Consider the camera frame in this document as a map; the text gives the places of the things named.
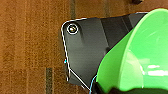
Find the yellow-green bowl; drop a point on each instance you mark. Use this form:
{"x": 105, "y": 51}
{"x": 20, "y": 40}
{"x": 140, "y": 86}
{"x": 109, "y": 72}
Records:
{"x": 143, "y": 56}

